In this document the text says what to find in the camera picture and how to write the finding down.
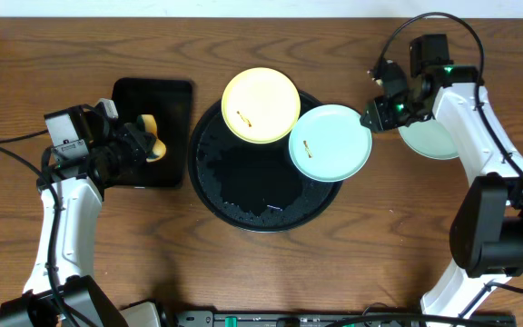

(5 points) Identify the black round tray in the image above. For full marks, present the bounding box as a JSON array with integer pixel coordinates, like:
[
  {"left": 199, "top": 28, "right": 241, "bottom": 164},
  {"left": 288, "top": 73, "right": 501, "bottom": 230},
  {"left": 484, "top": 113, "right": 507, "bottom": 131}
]
[{"left": 188, "top": 102, "right": 342, "bottom": 233}]

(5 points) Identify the black rectangular tray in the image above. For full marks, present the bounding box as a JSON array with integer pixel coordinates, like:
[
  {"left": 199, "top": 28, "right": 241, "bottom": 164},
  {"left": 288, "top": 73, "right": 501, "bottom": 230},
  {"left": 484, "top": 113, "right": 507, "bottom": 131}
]
[{"left": 112, "top": 77, "right": 193, "bottom": 188}]

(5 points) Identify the mint plate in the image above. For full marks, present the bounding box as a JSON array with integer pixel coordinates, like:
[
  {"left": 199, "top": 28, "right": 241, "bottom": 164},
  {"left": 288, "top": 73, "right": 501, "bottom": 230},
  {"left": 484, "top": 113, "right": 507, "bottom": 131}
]
[
  {"left": 289, "top": 104, "right": 372, "bottom": 183},
  {"left": 399, "top": 120, "right": 459, "bottom": 160}
]

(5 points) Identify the green and yellow sponge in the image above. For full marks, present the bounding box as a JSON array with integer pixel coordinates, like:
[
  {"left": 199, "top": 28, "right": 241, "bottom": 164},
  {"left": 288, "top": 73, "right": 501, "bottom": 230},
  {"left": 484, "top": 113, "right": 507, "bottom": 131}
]
[{"left": 137, "top": 114, "right": 167, "bottom": 163}]

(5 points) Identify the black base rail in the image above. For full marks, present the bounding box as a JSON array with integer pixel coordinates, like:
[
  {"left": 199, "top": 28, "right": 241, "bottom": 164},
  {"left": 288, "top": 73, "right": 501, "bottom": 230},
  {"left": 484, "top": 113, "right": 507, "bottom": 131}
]
[{"left": 174, "top": 308, "right": 517, "bottom": 327}]

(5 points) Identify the yellow plate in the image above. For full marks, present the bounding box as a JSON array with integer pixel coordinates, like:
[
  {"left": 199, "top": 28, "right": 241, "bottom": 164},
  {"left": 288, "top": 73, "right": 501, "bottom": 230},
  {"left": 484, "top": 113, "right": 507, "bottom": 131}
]
[{"left": 221, "top": 67, "right": 301, "bottom": 144}]

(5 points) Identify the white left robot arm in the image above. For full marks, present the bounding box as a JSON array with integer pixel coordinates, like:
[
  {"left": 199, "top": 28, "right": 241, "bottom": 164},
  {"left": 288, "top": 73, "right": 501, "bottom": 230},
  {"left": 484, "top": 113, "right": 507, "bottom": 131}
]
[{"left": 0, "top": 114, "right": 166, "bottom": 326}]

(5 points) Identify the mint plate front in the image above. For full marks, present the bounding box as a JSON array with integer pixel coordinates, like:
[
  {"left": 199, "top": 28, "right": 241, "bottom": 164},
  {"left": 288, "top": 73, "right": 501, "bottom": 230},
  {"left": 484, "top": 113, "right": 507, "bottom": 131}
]
[{"left": 399, "top": 120, "right": 459, "bottom": 160}]

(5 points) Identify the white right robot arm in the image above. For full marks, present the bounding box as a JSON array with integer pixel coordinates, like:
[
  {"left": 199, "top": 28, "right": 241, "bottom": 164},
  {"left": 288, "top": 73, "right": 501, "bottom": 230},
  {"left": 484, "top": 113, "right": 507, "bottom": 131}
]
[{"left": 360, "top": 34, "right": 523, "bottom": 319}]

